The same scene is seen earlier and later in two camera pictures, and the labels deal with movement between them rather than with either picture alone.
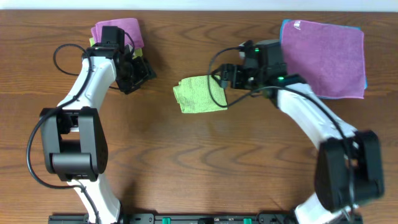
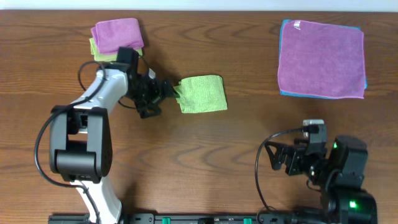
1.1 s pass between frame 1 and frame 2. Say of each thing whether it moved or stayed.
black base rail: stayed
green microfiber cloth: stayed
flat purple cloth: stayed
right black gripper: moved
